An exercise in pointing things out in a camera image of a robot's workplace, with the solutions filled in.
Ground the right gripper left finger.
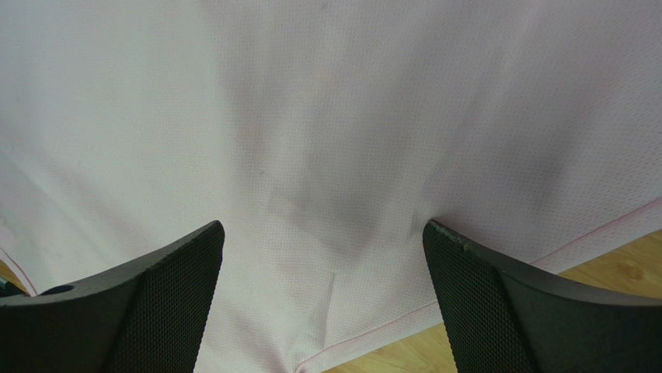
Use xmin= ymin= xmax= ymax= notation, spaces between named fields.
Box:
xmin=1 ymin=221 xmax=225 ymax=372

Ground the pink t shirt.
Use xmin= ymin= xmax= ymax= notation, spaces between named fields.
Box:
xmin=1 ymin=1 xmax=661 ymax=372

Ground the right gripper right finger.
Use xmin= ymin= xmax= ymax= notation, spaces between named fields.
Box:
xmin=422 ymin=220 xmax=661 ymax=372

